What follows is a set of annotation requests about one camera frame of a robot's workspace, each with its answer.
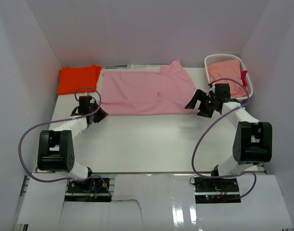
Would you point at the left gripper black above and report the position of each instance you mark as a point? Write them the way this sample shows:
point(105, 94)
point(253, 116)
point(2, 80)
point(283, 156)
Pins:
point(101, 113)

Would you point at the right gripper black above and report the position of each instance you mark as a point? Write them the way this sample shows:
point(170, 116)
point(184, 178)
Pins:
point(200, 96)

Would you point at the peach t shirt in basket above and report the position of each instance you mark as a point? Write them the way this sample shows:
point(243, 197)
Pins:
point(228, 69)

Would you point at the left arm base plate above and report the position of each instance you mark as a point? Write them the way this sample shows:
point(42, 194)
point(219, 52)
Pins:
point(93, 191)

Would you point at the aluminium frame rail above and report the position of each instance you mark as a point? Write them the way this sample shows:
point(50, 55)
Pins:
point(16, 225)

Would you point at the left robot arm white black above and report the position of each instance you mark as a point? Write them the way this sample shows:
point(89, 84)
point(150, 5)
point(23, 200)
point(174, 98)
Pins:
point(56, 148)

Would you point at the white plastic basket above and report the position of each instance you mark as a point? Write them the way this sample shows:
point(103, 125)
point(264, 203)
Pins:
point(215, 58)

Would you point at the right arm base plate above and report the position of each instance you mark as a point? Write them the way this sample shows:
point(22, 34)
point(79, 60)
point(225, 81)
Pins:
point(215, 191)

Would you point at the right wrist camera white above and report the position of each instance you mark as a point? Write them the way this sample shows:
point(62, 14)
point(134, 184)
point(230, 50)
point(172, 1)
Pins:
point(211, 92)

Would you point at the pink t shirt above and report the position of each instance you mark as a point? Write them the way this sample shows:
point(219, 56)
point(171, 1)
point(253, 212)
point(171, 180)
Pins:
point(145, 93)

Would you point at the folded orange t shirt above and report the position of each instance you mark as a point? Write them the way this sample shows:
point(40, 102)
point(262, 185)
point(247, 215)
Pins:
point(70, 78)

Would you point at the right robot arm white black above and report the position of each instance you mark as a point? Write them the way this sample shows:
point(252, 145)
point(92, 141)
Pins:
point(253, 139)

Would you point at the magenta cloth in basket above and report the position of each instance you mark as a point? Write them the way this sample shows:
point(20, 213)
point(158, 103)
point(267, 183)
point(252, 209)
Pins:
point(243, 78)

